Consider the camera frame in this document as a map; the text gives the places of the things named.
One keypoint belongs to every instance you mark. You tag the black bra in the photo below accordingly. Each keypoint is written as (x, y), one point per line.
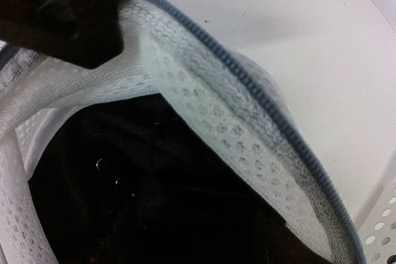
(129, 182)

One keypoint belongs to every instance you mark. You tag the white mesh laundry bag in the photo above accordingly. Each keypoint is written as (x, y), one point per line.
(232, 104)

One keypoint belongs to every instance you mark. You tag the white plastic basket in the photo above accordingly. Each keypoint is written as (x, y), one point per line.
(377, 229)

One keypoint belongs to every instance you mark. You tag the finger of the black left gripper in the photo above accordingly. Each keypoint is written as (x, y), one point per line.
(83, 32)

